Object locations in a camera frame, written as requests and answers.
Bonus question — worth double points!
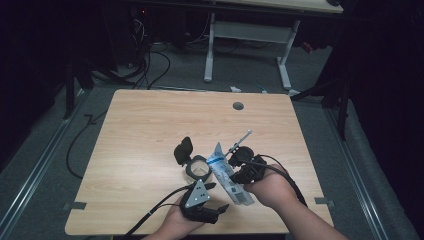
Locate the hand-held gripper cable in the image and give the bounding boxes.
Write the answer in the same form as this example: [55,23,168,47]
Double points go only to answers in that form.
[124,184,195,239]
[239,153,308,207]

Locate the metal floor rail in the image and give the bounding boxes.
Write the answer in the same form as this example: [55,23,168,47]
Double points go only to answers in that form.
[324,108,390,240]
[0,89,90,240]

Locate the left hand-held gripper cable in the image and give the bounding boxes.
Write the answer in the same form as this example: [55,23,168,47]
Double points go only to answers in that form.
[124,184,195,239]

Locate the dark computer case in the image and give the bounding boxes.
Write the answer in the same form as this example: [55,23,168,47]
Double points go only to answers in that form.
[109,3,151,68]

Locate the white-framed desk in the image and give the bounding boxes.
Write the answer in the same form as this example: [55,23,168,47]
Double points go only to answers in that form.
[203,0,345,93]

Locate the black tripod stand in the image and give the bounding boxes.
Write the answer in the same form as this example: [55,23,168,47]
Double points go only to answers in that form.
[289,76,351,141]

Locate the thin blue cable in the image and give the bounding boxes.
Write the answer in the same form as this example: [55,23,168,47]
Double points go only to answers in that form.
[252,82,268,95]

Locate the right hand-held gripper cable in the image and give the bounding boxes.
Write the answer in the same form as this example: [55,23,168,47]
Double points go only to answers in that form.
[239,153,308,207]

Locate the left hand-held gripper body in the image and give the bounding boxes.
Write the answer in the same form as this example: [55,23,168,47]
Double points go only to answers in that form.
[179,178,220,225]

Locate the person's right hand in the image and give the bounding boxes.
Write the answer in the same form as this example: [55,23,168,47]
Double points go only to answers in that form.
[244,163,295,210]

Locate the grey tape piece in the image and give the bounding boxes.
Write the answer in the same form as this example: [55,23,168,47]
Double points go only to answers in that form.
[313,196,336,207]
[62,201,88,212]

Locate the bundle of black floor cables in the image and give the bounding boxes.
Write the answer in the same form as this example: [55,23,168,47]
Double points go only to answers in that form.
[89,41,172,91]

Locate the person's left hand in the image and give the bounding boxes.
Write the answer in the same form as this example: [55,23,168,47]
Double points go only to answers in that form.
[162,197,207,239]

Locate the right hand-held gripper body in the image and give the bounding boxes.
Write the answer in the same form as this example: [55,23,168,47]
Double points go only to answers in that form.
[226,129,268,185]

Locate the thin black floor cable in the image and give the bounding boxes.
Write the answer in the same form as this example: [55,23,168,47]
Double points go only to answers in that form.
[65,111,108,180]

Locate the white and blue pouch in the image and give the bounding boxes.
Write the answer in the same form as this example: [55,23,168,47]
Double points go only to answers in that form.
[206,141,255,206]

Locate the black metal stand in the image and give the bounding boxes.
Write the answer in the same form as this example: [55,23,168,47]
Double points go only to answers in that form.
[62,59,96,121]

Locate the glass jar with black lid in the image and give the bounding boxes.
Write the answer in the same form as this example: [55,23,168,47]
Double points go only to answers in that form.
[173,136,213,185]

